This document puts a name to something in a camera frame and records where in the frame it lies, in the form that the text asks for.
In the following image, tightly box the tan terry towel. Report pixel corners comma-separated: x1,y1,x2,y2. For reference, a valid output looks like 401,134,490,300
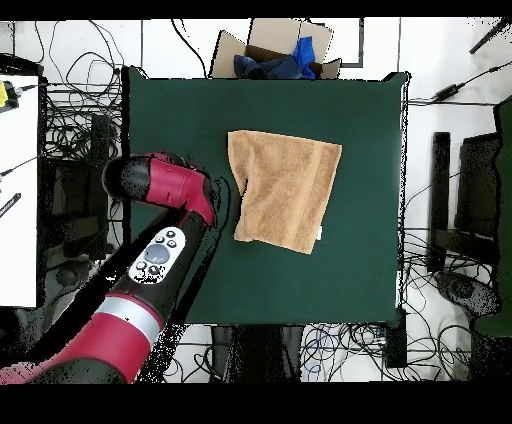
226,129,344,256

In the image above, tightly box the black flat bar tool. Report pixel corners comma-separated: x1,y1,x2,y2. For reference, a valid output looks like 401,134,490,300
0,192,22,219

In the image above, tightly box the dark green tablecloth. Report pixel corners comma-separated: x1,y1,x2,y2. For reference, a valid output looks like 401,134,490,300
120,65,411,326

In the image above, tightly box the navy blue garment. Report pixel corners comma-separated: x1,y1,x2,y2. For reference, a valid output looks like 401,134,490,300
232,53,305,80

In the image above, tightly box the bright blue cloth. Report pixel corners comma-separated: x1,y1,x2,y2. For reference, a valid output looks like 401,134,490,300
292,35,317,80

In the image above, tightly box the brown cardboard box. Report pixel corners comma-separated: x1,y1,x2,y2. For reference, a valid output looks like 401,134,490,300
209,17,343,80

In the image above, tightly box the black upright bar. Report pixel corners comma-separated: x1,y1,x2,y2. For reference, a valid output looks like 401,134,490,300
426,131,452,274

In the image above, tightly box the black floor box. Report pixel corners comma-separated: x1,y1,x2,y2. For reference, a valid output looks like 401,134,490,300
384,315,408,370

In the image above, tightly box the grey chair base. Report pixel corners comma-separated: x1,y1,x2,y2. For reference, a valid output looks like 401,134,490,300
39,257,97,321

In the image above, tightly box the black chair base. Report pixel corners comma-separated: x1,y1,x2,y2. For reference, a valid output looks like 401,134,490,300
433,270,504,323

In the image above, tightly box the black power adapter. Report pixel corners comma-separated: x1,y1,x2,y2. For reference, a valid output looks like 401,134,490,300
430,82,467,103

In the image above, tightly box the white desk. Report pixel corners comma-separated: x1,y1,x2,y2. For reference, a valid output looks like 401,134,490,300
0,73,40,309

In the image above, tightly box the green cloth covered table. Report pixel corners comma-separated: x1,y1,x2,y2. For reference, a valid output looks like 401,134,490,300
473,94,512,339

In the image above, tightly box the yellow black device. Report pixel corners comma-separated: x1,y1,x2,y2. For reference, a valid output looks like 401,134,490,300
0,79,20,111

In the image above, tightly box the black tripod leg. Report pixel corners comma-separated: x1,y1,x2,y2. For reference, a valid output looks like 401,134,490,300
468,16,512,56

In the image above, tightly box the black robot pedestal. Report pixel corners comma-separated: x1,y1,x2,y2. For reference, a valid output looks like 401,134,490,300
210,324,306,383

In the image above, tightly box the black cable tangle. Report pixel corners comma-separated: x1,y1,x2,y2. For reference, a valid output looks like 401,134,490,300
400,227,494,290
33,19,126,163
161,341,214,384
301,321,474,382

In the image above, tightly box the black equipment frame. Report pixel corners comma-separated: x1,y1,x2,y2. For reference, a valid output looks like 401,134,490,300
39,113,117,263

